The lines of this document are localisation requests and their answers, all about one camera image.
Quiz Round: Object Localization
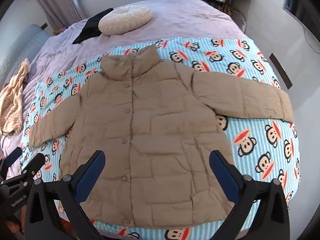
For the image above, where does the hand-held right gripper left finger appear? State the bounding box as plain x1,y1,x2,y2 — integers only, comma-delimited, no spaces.
25,150,105,240

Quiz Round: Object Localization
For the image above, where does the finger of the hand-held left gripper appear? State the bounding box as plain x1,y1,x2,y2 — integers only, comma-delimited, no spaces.
0,147,23,173
20,152,46,180

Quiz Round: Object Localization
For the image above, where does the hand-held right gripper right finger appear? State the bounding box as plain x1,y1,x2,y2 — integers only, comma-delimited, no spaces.
209,150,290,240

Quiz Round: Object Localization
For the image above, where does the beige puffer jacket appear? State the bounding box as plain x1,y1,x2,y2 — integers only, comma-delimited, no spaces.
28,44,294,230

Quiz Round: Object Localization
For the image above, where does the beige striped garment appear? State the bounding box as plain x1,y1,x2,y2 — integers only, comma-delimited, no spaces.
0,58,30,135

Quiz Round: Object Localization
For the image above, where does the grey quilted headboard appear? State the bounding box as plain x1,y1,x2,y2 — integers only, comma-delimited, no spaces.
0,24,50,80

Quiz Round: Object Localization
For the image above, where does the monkey printed striped blanket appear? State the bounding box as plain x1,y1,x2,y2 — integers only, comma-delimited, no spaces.
20,37,300,240

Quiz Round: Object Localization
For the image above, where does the black cloth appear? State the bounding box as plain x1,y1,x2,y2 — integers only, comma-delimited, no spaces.
72,8,114,44

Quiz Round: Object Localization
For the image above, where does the white round fan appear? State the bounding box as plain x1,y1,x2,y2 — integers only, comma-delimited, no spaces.
234,9,248,32

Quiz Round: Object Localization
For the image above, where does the round cream cushion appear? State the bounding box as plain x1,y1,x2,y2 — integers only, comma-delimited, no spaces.
98,6,152,36

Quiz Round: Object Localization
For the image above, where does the wide purple curtain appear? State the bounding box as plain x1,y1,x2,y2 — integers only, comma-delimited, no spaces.
30,0,85,28

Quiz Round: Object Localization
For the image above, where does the purple bedspread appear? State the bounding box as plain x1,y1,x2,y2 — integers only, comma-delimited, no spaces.
0,0,250,178

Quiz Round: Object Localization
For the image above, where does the dark wall plate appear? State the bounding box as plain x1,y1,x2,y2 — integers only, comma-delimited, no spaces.
269,53,293,90

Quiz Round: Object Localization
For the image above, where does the black cable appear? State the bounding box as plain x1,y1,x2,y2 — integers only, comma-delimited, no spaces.
304,27,320,53

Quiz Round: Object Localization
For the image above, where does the wall television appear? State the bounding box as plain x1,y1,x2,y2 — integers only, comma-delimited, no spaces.
282,0,320,33

